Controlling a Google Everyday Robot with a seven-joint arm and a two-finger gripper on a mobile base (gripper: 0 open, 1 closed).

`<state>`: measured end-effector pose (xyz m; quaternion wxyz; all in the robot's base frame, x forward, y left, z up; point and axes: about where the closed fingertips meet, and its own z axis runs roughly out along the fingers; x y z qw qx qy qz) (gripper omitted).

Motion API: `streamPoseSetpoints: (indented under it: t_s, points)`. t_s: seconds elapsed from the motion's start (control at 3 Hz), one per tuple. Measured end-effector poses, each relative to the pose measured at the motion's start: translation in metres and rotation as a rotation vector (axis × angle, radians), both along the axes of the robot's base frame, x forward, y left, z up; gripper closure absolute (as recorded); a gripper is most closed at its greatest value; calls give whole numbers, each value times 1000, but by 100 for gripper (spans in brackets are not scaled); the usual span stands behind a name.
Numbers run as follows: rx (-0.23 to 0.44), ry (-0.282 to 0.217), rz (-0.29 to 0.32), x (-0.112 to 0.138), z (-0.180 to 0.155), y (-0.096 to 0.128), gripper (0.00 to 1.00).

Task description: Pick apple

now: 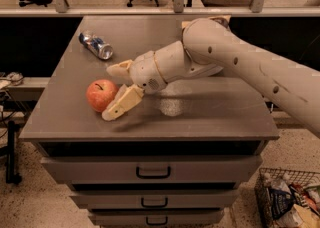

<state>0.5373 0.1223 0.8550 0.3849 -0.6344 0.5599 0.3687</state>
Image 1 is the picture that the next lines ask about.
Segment black metal stand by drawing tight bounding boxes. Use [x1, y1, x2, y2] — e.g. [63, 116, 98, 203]
[6, 121, 22, 185]

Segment brown yellow chip bag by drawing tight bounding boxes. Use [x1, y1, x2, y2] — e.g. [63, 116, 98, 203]
[181, 15, 231, 29]

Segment grey drawer cabinet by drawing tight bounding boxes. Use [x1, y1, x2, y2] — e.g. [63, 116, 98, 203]
[19, 15, 280, 228]

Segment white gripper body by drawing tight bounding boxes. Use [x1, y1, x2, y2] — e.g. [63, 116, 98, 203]
[129, 51, 167, 94]

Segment red apple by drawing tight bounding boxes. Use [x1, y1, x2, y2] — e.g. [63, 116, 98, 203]
[86, 79, 119, 112]

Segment blue silver soda can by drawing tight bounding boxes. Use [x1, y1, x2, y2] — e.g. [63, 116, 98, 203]
[78, 31, 113, 60]

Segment bottom grey drawer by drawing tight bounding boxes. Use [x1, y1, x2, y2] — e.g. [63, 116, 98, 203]
[89, 209, 224, 227]

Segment middle grey drawer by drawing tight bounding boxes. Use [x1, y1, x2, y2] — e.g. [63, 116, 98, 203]
[70, 190, 239, 210]

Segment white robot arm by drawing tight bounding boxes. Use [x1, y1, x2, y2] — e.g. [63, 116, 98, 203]
[102, 17, 320, 136]

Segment wire basket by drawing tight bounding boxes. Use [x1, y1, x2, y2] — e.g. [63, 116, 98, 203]
[255, 168, 320, 228]

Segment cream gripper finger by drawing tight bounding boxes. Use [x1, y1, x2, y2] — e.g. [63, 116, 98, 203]
[102, 84, 144, 121]
[106, 59, 133, 79]

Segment top grey drawer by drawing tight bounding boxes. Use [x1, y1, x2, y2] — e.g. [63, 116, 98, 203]
[41, 155, 262, 184]

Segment snack bags in basket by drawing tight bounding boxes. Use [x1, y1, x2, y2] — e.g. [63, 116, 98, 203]
[264, 174, 320, 228]

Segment grey drawer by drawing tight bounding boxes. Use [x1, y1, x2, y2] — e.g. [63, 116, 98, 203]
[41, 155, 262, 184]
[89, 209, 224, 227]
[70, 190, 239, 210]

